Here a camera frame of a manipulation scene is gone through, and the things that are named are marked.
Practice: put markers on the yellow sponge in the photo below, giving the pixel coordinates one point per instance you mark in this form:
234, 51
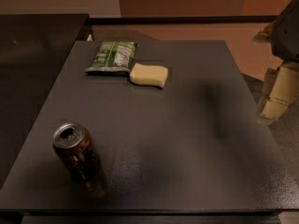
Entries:
149, 75

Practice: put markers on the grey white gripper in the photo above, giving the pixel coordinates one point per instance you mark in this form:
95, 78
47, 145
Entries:
286, 34

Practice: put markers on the green jalapeno chip bag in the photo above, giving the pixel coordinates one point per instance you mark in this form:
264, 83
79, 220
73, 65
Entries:
113, 58

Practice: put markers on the dark orange soda can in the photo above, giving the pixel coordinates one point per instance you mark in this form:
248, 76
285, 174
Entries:
73, 144

